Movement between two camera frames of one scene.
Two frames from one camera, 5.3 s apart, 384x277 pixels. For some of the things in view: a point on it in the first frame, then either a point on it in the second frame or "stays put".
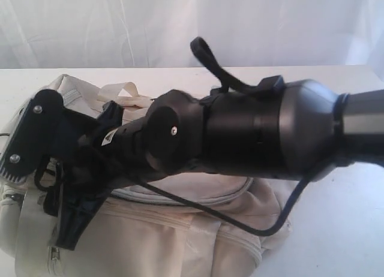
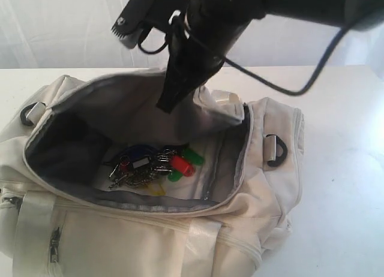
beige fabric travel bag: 168,226 stays put
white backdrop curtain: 51,29 stays put
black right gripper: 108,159 -> 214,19
